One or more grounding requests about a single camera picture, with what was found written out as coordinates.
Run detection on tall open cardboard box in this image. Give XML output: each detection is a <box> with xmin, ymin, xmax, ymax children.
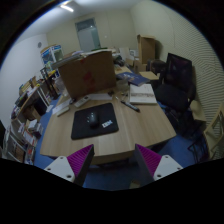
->
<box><xmin>136</xmin><ymin>34</ymin><xmax>156</xmax><ymax>65</ymax></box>

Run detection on black bag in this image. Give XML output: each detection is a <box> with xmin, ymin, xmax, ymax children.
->
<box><xmin>113</xmin><ymin>54</ymin><xmax>126</xmax><ymax>67</ymax></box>

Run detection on blue closed book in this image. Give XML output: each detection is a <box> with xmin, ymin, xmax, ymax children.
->
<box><xmin>116</xmin><ymin>72</ymin><xmax>151</xmax><ymax>87</ymax></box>

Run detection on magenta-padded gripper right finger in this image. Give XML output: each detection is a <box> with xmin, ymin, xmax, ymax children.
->
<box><xmin>134</xmin><ymin>143</ymin><xmax>184</xmax><ymax>186</ymax></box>

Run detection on black rectangular mouse pad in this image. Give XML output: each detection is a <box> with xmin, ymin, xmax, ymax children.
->
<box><xmin>70</xmin><ymin>102</ymin><xmax>120</xmax><ymax>141</ymax></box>

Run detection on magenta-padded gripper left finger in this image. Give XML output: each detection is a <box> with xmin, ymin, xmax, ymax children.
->
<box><xmin>43</xmin><ymin>143</ymin><xmax>96</xmax><ymax>188</ymax></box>

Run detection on black computer mouse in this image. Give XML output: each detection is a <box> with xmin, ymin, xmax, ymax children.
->
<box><xmin>86</xmin><ymin>110</ymin><xmax>100</xmax><ymax>128</ymax></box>

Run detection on black marker pen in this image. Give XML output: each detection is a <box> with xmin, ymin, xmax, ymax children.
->
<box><xmin>120</xmin><ymin>100</ymin><xmax>141</xmax><ymax>113</ymax></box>

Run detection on small white flat device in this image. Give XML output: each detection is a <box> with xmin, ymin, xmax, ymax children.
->
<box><xmin>55</xmin><ymin>105</ymin><xmax>71</xmax><ymax>118</ymax></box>

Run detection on cluttered shelf unit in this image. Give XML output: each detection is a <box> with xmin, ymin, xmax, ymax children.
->
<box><xmin>0</xmin><ymin>66</ymin><xmax>64</xmax><ymax>165</ymax></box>

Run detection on ceiling tube light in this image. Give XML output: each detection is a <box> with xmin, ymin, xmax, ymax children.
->
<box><xmin>59</xmin><ymin>3</ymin><xmax>75</xmax><ymax>13</ymax></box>

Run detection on blue and white box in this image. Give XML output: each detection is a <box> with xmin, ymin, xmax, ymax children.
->
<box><xmin>40</xmin><ymin>44</ymin><xmax>64</xmax><ymax>66</ymax></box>

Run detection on clear plastic container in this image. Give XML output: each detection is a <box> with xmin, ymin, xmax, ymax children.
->
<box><xmin>116</xmin><ymin>79</ymin><xmax>130</xmax><ymax>94</ymax></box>

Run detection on white closed book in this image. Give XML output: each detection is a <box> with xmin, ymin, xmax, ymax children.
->
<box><xmin>128</xmin><ymin>83</ymin><xmax>158</xmax><ymax>105</ymax></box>

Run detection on black office chair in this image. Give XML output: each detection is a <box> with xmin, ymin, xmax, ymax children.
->
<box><xmin>153</xmin><ymin>52</ymin><xmax>198</xmax><ymax>134</ymax></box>

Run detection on white remote control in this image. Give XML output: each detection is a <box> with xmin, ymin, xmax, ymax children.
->
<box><xmin>73</xmin><ymin>95</ymin><xmax>91</xmax><ymax>108</ymax></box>

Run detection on large brown cardboard box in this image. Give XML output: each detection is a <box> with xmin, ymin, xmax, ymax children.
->
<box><xmin>58</xmin><ymin>49</ymin><xmax>118</xmax><ymax>100</ymax></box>

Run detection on pale door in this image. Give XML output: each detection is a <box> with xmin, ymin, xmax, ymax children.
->
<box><xmin>74</xmin><ymin>17</ymin><xmax>102</xmax><ymax>53</ymax></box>

